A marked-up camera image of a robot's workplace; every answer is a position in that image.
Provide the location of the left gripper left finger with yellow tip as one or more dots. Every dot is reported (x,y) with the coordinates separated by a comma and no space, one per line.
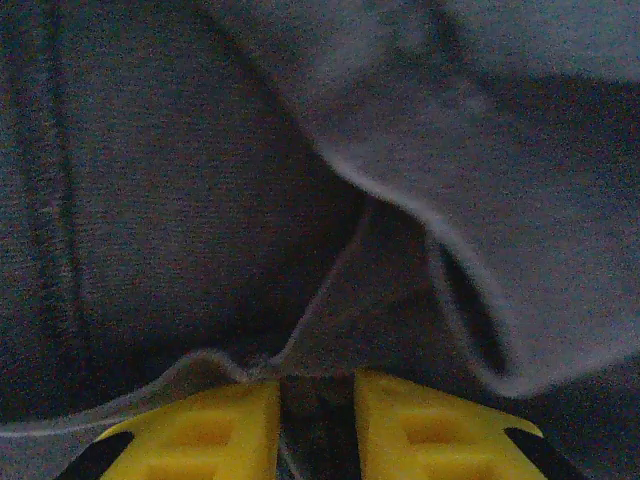
(200,435)

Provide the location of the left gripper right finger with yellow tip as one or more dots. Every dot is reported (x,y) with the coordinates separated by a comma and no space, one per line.
(440,435)

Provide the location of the dark grey t-shirt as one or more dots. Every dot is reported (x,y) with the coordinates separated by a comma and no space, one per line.
(250,175)

